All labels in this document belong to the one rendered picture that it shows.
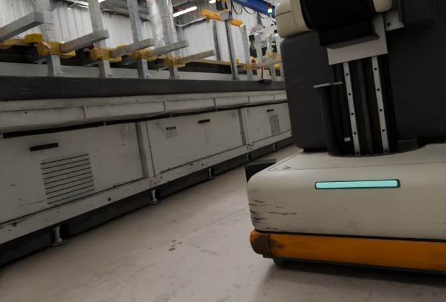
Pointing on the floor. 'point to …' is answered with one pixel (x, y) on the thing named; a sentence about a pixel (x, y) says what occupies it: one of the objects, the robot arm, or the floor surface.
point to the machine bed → (118, 155)
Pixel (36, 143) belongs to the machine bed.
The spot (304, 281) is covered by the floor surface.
